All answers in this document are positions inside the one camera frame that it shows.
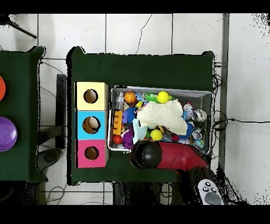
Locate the cream waffle cloth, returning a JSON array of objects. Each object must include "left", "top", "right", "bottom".
[{"left": 136, "top": 99, "right": 188, "bottom": 136}]

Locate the wooden box with three holes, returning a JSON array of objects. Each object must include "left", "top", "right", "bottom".
[{"left": 75, "top": 81, "right": 109, "bottom": 169}]

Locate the clear mesh bin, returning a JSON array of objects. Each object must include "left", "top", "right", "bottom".
[{"left": 107, "top": 85, "right": 213, "bottom": 156}]

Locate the blue spiky ball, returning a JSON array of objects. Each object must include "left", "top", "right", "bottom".
[{"left": 126, "top": 106, "right": 138, "bottom": 124}]

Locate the orange toy basketball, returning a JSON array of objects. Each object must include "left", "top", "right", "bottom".
[{"left": 123, "top": 91, "right": 137, "bottom": 104}]

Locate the light teal waffle cloth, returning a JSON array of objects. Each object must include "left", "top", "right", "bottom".
[{"left": 132, "top": 118, "right": 148, "bottom": 144}]

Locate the green spiky ball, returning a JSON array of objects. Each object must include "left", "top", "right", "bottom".
[{"left": 144, "top": 92, "right": 161, "bottom": 104}]

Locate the orange building block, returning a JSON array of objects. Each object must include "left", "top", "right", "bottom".
[{"left": 112, "top": 110, "right": 123, "bottom": 136}]

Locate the purple spiky toy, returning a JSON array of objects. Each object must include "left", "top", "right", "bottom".
[{"left": 122, "top": 126, "right": 134, "bottom": 150}]

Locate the large yellow ball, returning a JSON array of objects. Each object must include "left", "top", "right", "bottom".
[{"left": 156, "top": 90, "right": 170, "bottom": 104}]

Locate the dark green side table cloth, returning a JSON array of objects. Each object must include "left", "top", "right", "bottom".
[{"left": 0, "top": 46, "right": 48, "bottom": 183}]

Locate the purple bowl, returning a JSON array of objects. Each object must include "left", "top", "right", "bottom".
[{"left": 0, "top": 116, "right": 18, "bottom": 152}]

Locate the orange bowl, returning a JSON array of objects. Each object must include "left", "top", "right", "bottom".
[{"left": 0, "top": 76, "right": 6, "bottom": 102}]

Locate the black cable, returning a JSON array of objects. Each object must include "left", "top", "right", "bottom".
[{"left": 213, "top": 118, "right": 270, "bottom": 130}]

